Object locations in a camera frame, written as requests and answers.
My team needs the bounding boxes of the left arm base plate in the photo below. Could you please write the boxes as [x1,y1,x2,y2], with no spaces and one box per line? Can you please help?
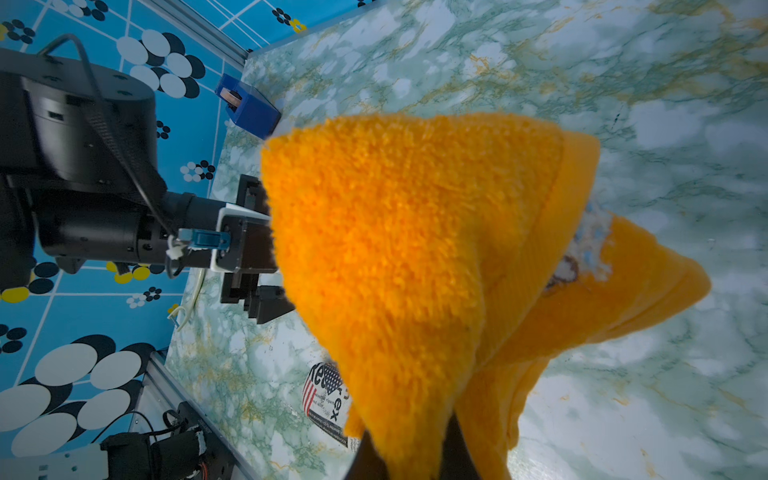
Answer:
[100,401,246,480]

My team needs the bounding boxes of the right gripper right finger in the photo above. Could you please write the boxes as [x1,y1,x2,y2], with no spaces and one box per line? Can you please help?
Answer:
[440,414,481,480]

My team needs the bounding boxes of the orange microfiber cloth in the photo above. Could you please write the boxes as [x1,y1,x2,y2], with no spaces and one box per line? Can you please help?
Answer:
[261,113,711,479]

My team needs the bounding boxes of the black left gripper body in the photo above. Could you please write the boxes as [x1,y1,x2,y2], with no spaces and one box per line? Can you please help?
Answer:
[215,174,294,324]

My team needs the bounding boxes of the newspaper print eyeglass case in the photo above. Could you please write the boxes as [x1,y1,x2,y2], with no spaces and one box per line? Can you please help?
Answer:
[301,362,360,452]

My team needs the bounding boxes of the aluminium front rail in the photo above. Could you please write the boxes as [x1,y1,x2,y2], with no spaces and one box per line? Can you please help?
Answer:
[130,353,259,479]

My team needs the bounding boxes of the blue tape dispenser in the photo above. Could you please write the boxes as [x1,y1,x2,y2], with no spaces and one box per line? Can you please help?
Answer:
[215,74,281,140]

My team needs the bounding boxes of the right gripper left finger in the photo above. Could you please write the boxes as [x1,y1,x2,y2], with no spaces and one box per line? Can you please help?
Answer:
[344,432,389,480]

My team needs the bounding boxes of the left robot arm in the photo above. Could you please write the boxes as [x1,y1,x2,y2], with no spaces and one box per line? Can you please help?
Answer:
[1,35,293,324]

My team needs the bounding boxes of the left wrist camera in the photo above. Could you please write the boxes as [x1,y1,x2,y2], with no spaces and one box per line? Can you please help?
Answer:
[166,203,278,274]

